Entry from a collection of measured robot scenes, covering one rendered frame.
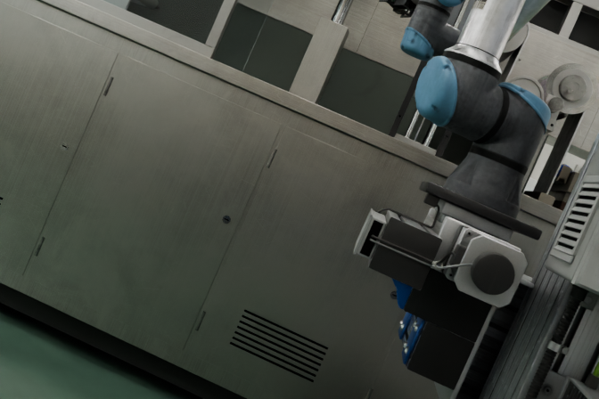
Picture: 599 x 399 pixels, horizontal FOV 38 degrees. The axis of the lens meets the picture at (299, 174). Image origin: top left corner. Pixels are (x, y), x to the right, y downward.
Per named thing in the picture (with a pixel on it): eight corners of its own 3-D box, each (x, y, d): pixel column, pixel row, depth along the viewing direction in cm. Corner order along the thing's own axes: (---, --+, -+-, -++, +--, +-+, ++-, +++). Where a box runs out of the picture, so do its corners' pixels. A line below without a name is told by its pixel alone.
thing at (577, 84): (592, 90, 247) (570, 106, 248) (590, 91, 249) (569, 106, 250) (577, 69, 248) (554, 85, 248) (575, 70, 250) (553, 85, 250)
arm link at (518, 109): (540, 174, 163) (570, 109, 163) (485, 147, 159) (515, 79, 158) (506, 164, 175) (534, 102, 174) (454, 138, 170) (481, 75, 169)
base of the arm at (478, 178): (521, 222, 159) (543, 172, 159) (446, 188, 160) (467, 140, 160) (508, 217, 174) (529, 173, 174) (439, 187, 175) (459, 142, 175)
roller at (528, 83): (495, 106, 252) (512, 69, 251) (485, 113, 277) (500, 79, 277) (534, 123, 251) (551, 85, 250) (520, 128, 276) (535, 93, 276)
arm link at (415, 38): (449, 69, 185) (470, 22, 185) (406, 48, 181) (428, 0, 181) (431, 68, 193) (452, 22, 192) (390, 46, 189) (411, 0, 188)
